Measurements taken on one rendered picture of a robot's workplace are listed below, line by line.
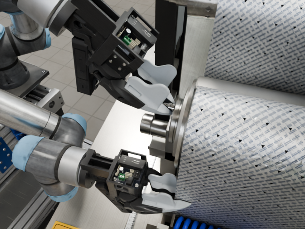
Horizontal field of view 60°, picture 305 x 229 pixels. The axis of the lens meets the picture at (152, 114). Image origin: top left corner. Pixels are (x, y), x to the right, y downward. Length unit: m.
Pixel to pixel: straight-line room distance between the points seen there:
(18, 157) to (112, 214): 0.29
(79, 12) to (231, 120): 0.24
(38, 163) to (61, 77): 2.03
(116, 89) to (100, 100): 1.88
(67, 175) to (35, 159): 0.07
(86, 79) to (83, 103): 1.83
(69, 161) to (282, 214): 0.38
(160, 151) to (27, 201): 1.19
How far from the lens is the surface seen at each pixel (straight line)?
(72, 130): 0.71
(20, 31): 1.12
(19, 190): 1.69
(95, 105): 2.22
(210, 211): 0.54
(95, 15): 0.35
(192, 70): 1.09
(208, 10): 0.56
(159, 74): 0.42
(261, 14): 0.51
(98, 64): 0.37
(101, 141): 0.85
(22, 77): 1.25
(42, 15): 0.37
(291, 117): 0.40
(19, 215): 1.60
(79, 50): 0.39
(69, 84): 2.46
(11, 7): 0.49
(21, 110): 0.68
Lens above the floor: 1.58
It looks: 49 degrees down
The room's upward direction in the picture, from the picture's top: straight up
